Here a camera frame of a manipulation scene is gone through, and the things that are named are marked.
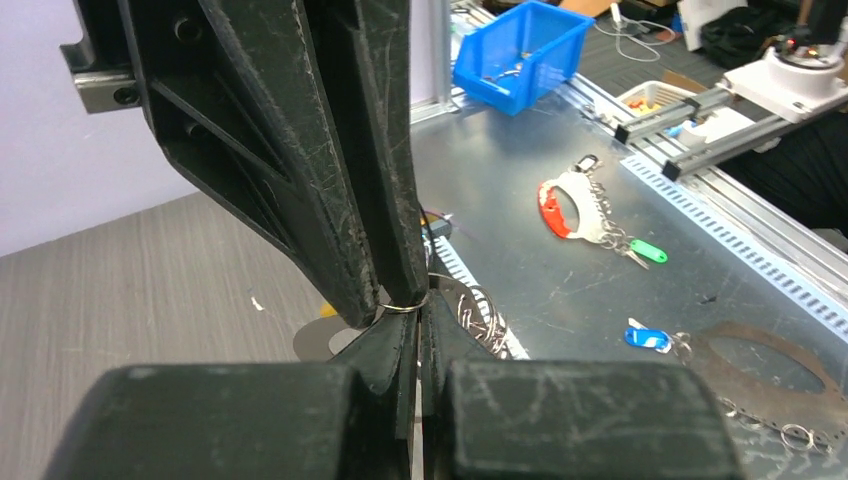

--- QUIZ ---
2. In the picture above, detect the aluminium frame rail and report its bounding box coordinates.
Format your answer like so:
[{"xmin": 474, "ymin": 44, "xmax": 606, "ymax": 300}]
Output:
[{"xmin": 612, "ymin": 39, "xmax": 848, "ymax": 183}]

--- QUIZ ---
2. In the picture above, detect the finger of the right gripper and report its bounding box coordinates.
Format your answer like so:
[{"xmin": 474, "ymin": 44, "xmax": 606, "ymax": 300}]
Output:
[
  {"xmin": 305, "ymin": 1, "xmax": 428, "ymax": 309},
  {"xmin": 119, "ymin": 1, "xmax": 379, "ymax": 328}
]

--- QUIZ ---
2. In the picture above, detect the metal key organizer plate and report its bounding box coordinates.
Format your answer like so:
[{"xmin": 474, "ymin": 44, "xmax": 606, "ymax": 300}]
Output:
[{"xmin": 293, "ymin": 273, "xmax": 519, "ymax": 361}]

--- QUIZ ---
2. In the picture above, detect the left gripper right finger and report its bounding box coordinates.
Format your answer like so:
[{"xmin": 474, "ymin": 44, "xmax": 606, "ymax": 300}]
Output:
[{"xmin": 421, "ymin": 301, "xmax": 746, "ymax": 479}]

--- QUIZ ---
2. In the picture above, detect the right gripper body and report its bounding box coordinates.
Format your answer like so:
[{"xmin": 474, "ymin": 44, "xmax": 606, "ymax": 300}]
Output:
[{"xmin": 59, "ymin": 0, "xmax": 159, "ymax": 114}]

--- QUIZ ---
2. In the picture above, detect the small white tray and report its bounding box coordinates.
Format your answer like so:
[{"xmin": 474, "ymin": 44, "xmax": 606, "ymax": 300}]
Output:
[{"xmin": 617, "ymin": 80, "xmax": 694, "ymax": 116}]

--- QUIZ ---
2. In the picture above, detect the blue plastic bin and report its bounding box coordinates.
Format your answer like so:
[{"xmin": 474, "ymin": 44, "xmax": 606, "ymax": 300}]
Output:
[{"xmin": 452, "ymin": 1, "xmax": 595, "ymax": 116}]

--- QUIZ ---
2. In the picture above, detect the yellow tagged key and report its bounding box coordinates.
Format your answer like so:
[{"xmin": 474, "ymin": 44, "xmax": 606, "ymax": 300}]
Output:
[{"xmin": 319, "ymin": 303, "xmax": 338, "ymax": 318}]

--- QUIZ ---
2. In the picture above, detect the white cable duct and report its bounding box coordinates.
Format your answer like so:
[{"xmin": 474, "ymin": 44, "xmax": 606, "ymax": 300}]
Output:
[{"xmin": 424, "ymin": 236, "xmax": 530, "ymax": 360}]

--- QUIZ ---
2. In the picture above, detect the spare blue key tag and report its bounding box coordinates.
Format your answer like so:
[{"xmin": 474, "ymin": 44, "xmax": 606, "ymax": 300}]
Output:
[{"xmin": 623, "ymin": 318, "xmax": 693, "ymax": 363}]

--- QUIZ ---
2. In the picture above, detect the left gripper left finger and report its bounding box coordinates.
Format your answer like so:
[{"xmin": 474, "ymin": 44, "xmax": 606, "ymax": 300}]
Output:
[{"xmin": 45, "ymin": 314, "xmax": 418, "ymax": 479}]

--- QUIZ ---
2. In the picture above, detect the spare metal organizer plate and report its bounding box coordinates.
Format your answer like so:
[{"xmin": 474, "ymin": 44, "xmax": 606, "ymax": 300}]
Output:
[{"xmin": 675, "ymin": 321, "xmax": 847, "ymax": 454}]

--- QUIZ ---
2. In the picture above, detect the green key tag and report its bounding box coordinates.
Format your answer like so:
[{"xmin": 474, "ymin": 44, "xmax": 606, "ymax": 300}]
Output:
[{"xmin": 630, "ymin": 239, "xmax": 668, "ymax": 264}]

